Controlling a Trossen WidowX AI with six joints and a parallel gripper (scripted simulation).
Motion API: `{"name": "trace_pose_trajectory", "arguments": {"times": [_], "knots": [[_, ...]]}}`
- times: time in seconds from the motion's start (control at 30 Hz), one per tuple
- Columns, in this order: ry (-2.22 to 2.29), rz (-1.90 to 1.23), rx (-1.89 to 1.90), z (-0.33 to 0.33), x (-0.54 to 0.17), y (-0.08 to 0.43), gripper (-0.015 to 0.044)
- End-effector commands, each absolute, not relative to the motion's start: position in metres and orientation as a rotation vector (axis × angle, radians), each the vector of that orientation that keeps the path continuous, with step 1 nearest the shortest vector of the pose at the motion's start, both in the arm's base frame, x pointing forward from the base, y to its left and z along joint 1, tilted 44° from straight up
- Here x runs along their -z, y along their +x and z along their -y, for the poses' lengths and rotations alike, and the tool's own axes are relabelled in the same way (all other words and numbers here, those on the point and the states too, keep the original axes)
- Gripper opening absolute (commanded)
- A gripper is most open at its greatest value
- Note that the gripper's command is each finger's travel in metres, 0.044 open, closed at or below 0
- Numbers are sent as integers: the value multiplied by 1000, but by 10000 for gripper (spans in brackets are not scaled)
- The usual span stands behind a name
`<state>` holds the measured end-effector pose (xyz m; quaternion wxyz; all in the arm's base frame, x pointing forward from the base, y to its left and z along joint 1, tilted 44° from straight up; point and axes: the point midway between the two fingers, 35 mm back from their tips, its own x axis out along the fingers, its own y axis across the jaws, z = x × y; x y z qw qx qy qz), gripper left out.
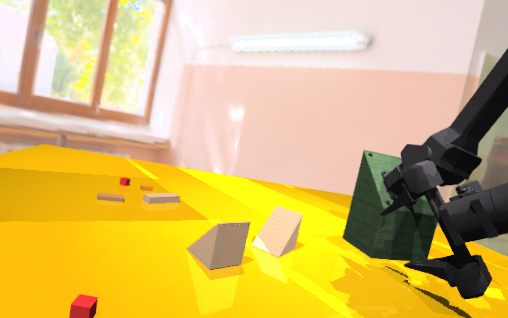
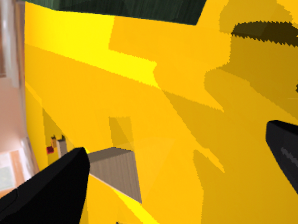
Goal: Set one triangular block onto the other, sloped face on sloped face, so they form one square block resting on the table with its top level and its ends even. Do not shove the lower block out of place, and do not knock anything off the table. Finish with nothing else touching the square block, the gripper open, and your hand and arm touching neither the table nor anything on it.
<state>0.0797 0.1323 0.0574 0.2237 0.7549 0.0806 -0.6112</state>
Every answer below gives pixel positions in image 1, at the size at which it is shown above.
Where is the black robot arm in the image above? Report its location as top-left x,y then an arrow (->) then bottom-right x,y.
382,48 -> 508,228

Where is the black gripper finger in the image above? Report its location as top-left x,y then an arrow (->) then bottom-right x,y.
380,182 -> 421,216
404,254 -> 456,287

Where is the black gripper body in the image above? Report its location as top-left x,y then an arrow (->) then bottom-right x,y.
402,160 -> 508,299

